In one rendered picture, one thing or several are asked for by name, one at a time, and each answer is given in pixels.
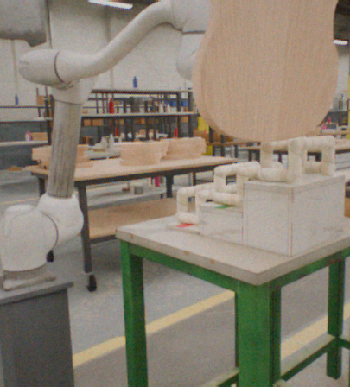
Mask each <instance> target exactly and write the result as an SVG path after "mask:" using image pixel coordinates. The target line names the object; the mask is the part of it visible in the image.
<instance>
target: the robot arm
mask: <svg viewBox="0 0 350 387"><path fill-rule="evenodd" d="M209 13H210V3H209V0H163V1H161V2H158V3H154V4H152V5H150V6H149V7H148V8H147V9H145V10H144V11H143V12H141V13H140V14H139V15H138V16H137V17H136V18H135V19H134V20H133V21H132V22H131V23H130V24H129V25H127V26H126V27H124V28H123V29H122V30H121V31H120V32H119V33H118V35H117V36H116V37H115V38H114V39H113V40H112V41H111V42H110V43H109V44H108V45H107V46H106V47H105V48H103V49H102V50H101V51H99V52H98V53H96V54H90V55H87V54H76V53H73V52H69V51H63V50H59V49H40V50H33V51H30V52H27V53H26V54H24V55H23V56H21V57H20V59H19V61H18V62H17V69H18V72H19V74H20V75H21V76H22V78H23V79H25V80H27V81H28V82H32V83H35V84H41V85H44V86H50V87H51V88H52V92H53V96H54V99H55V108H54V125H53V135H52V143H51V153H50V162H49V171H48V187H47V192H46V193H45V194H43V195H42V197H41V198H40V201H39V203H38V206H37V207H35V206H31V205H18V206H12V207H10V208H8V209H7V210H6V212H5V213H3V214H2V217H1V218H0V259H1V263H2V272H0V285H3V289H4V291H5V292H10V291H13V290H15V289H22V288H26V287H30V286H34V285H37V284H42V283H45V282H52V281H54V280H56V275H55V274H52V273H51V272H50V271H49V270H48V267H47V263H46V254H47V253H48V252H49V251H50V250H51V249H53V248H56V247H58V246H60V245H63V244H65V243H67V242H68V241H71V240H72V239H74V238H75V237H77V235H78V234H79V233H80V231H81V230H82V227H83V224H84V217H83V213H82V211H81V210H80V206H79V202H78V200H77V199H76V197H75V196H74V195H73V187H74V179H75V172H76V164H77V156H78V148H79V141H80V126H81V125H80V119H81V111H82V104H84V103H85V102H86V101H87V98H88V96H89V94H90V91H91V90H92V89H93V87H94V86H95V84H96V82H97V79H98V75H99V74H101V73H104V72H106V71H109V70H111V69H112V68H114V67H115V66H116V65H117V64H118V63H119V62H120V61H121V60H122V59H123V58H124V57H125V56H126V55H127V54H128V53H129V52H130V51H131V50H132V49H133V48H134V47H135V46H136V45H137V44H138V43H139V42H140V41H141V40H142V39H143V38H144V37H145V36H146V35H147V34H148V33H149V32H150V31H151V29H152V28H154V27H155V26H156V25H157V24H159V23H161V22H171V23H172V24H173V25H174V26H175V28H176V29H179V30H181V31H182V42H181V50H180V53H179V54H178V57H177V60H176V68H177V71H178V73H179V74H180V75H181V76H182V77H183V78H185V79H188V80H191V81H192V73H193V65H194V57H195V55H196V52H197V49H198V46H199V45H200V42H201V40H202V38H203V36H204V34H205V33H206V30H207V24H208V20H209Z"/></svg>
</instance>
